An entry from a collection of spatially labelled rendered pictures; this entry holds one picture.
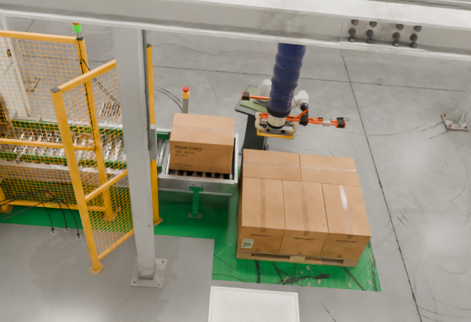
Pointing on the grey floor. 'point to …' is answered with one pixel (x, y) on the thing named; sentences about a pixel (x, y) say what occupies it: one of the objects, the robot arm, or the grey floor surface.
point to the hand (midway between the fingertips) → (305, 119)
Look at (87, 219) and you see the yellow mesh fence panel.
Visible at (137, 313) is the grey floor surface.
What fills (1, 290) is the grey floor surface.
